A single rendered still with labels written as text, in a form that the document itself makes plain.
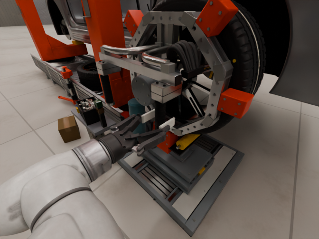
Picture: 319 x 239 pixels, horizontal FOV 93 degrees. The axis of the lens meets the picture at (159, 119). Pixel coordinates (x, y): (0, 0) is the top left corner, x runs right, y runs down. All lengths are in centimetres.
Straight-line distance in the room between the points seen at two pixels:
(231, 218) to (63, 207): 112
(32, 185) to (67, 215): 10
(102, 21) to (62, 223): 94
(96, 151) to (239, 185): 124
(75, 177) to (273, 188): 143
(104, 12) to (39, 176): 89
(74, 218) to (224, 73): 53
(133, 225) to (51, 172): 91
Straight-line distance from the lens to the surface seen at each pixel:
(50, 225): 29
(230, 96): 57
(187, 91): 79
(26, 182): 37
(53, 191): 33
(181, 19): 63
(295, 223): 148
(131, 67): 56
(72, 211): 30
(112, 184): 136
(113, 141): 39
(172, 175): 115
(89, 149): 37
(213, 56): 57
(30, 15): 290
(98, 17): 103
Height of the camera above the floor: 112
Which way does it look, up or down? 36 degrees down
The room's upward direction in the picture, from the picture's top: straight up
